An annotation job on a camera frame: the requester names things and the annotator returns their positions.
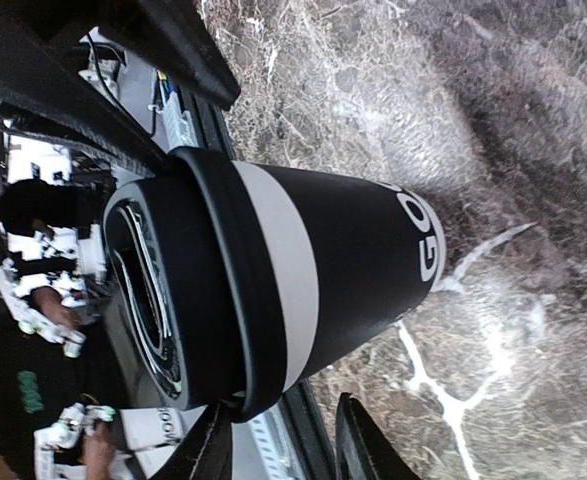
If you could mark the white cable duct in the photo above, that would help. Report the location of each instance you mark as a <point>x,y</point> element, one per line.
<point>178,124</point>

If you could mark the black cup lid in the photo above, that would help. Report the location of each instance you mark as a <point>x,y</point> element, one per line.
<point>198,284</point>

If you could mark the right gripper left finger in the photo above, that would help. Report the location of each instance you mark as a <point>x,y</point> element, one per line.
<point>206,452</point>

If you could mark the black paper coffee cup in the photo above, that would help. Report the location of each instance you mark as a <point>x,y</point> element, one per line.
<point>348,255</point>

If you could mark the person in background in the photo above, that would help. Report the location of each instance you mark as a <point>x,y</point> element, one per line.
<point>50,357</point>

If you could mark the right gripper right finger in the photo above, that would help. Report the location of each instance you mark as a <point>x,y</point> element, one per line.
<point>362,450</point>

